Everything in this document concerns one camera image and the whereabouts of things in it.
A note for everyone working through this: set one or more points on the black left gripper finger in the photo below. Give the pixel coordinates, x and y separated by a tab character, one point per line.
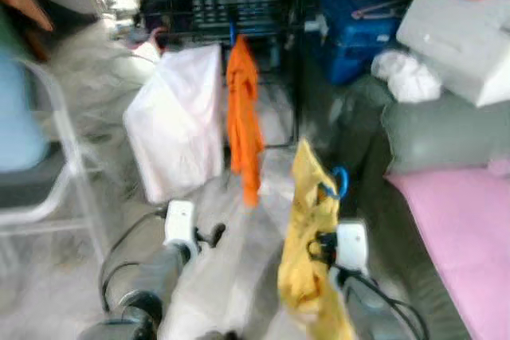
213	235

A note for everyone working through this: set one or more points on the yellow shirt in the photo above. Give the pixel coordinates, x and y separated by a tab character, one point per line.
307	244

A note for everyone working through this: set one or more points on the blue plastic hanger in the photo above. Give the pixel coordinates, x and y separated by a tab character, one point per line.
343	185
233	33

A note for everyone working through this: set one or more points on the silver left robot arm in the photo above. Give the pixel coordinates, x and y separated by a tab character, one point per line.
147	284

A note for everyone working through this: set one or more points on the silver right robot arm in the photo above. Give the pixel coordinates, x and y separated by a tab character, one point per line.
374	316

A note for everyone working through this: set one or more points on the pink hanger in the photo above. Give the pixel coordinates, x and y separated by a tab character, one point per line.
374	9

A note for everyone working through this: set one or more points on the grey left robot foot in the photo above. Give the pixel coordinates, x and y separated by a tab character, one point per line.
217	336

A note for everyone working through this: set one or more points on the white shirt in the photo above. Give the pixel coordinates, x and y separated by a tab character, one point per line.
175	125

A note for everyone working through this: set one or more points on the orange shirt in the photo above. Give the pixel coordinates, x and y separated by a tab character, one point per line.
243	117

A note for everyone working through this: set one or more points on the dark grey cushion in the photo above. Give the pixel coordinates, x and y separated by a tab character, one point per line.
351	125

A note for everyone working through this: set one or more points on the pink mattress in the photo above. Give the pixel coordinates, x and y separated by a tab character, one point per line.
462	252

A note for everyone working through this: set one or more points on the light grey green cushion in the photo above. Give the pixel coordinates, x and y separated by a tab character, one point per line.
446	133

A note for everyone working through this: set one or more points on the white crumpled cloth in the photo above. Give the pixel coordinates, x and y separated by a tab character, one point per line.
406	77

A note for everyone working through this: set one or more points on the grey folding chair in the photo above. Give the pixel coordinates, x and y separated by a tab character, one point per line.
24	185

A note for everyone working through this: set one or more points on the blue storage box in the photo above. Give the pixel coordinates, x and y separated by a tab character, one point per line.
343	37

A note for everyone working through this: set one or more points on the light blue pillow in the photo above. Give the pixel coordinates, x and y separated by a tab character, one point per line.
20	117

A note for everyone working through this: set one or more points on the white plastic box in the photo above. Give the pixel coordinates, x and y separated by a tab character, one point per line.
462	37

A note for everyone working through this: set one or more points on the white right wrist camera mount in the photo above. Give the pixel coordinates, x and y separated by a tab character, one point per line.
352	246

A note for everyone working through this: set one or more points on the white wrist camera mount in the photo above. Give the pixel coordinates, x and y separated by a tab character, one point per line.
180	223
352	246

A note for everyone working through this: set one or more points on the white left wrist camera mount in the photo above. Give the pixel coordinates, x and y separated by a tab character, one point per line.
180	223

